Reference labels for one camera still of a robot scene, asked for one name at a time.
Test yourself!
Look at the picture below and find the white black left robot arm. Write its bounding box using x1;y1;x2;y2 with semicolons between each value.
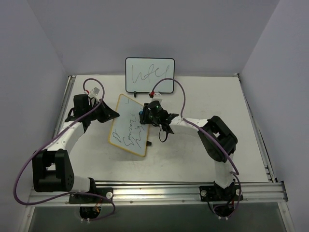
32;94;120;203

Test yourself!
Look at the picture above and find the blue felt eraser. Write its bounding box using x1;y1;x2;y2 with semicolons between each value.
139;109;145;124

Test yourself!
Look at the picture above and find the aluminium right side rail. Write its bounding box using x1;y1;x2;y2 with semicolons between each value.
235;73;278;183

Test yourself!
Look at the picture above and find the black framed whiteboard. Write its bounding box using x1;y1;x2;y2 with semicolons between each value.
125;57;175;94

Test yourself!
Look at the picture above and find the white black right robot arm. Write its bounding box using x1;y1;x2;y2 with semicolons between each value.
139;100;239;200

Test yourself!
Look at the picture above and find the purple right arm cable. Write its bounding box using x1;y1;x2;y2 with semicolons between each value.
151;78;243;216

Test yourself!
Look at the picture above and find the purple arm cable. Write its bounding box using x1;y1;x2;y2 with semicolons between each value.
151;78;243;216
14;78;116;222

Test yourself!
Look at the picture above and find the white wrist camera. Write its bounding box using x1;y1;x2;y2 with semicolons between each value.
149;91;162;103
84;87;100;101

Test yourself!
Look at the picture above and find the aluminium front mounting rail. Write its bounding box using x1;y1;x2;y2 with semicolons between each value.
26;181;288;206

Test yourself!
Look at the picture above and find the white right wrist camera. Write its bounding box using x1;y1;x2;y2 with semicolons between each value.
149;91;162;103

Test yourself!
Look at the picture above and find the aluminium left side rail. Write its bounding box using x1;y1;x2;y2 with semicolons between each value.
53;75;76;137

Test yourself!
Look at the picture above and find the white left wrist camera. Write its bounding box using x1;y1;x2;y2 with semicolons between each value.
84;87;100;101

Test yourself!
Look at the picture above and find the yellow framed whiteboard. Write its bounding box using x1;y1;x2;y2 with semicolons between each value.
108;94;149;157

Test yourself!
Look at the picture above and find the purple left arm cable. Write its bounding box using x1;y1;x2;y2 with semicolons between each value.
14;78;116;222

